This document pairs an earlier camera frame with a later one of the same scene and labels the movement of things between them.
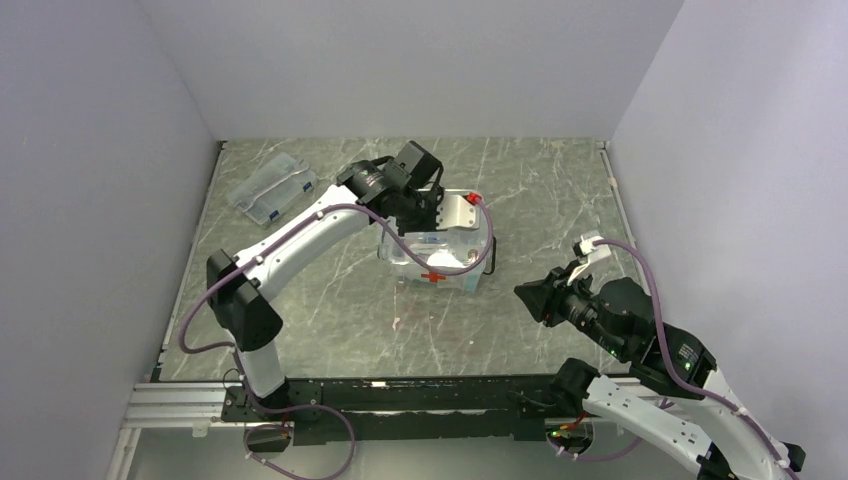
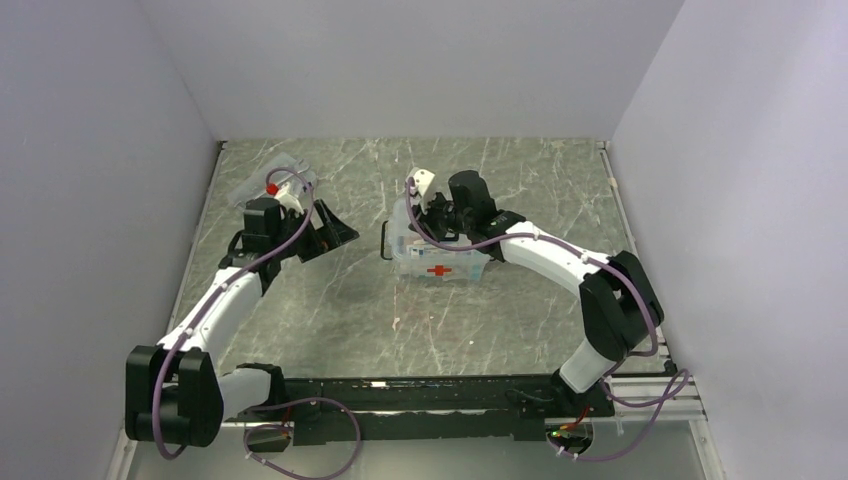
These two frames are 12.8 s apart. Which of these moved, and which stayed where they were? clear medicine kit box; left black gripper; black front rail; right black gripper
Moved: left black gripper; right black gripper
Stayed: clear medicine kit box; black front rail
